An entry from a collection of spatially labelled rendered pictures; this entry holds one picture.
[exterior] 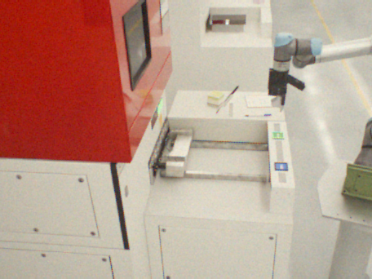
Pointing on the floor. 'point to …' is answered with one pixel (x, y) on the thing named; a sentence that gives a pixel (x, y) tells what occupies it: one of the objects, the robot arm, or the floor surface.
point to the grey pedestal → (351, 253)
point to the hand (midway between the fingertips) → (281, 109)
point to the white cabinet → (216, 248)
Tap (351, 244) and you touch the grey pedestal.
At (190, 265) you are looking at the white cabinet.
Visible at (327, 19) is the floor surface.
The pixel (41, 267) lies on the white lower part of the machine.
